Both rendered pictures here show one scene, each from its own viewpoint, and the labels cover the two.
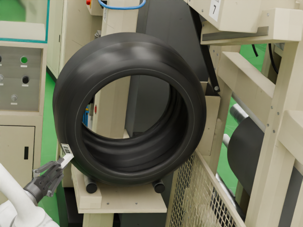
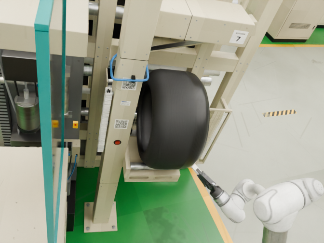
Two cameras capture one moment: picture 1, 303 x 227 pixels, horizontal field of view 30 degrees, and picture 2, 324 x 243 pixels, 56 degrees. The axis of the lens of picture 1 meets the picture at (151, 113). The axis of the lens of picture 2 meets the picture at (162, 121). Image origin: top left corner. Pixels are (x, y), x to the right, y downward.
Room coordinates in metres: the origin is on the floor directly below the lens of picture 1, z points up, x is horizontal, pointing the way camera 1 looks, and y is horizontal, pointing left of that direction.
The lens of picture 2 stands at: (2.32, 1.45, 2.45)
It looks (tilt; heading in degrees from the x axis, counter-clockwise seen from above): 43 degrees down; 263
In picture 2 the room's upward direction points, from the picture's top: 19 degrees clockwise
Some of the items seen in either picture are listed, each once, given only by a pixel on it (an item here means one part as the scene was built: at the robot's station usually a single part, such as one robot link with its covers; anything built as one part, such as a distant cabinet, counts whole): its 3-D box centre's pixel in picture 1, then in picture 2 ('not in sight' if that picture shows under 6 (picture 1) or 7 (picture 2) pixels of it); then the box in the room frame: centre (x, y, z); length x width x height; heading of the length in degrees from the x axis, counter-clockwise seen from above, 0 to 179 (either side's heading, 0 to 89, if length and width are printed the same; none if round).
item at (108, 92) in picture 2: not in sight; (104, 122); (2.47, 0.24, 1.19); 0.05 x 0.04 x 0.48; 105
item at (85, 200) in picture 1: (85, 180); (152, 171); (2.12, 0.24, 0.84); 0.36 x 0.09 x 0.06; 15
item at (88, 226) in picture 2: not in sight; (100, 216); (2.40, 0.19, 0.01); 0.27 x 0.27 x 0.02; 15
